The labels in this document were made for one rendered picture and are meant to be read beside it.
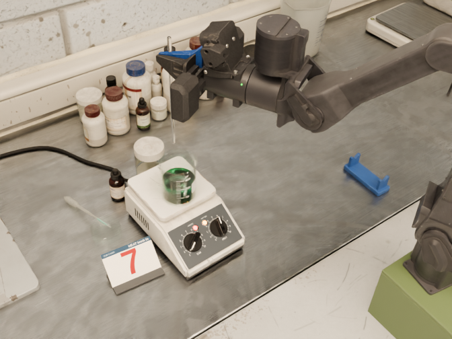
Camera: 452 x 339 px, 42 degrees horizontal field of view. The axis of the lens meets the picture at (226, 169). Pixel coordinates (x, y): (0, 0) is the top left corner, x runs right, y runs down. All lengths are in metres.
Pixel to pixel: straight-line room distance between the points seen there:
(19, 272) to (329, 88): 0.61
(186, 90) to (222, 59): 0.06
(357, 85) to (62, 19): 0.75
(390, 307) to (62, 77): 0.81
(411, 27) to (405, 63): 0.98
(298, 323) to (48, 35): 0.78
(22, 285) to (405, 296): 0.61
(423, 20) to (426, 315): 1.01
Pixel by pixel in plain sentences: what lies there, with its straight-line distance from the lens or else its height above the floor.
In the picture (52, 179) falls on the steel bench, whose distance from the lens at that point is 1.22.
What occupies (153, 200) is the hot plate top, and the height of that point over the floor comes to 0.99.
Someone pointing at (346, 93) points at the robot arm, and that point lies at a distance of 0.76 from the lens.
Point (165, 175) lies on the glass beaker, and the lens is 0.96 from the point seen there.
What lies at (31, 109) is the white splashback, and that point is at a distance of 1.34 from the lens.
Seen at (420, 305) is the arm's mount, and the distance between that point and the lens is 0.92.
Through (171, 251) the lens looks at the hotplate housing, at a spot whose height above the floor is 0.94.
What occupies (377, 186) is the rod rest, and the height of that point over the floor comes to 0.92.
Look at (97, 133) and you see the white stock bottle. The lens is 1.25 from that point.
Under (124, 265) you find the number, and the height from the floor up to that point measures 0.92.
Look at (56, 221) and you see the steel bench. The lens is 1.13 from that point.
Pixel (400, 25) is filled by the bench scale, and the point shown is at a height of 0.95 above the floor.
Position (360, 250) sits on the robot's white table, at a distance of 1.10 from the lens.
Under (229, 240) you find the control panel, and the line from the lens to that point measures 1.03.
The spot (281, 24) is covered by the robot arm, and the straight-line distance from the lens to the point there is 0.77.
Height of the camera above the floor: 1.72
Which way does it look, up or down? 43 degrees down
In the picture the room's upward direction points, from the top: 3 degrees clockwise
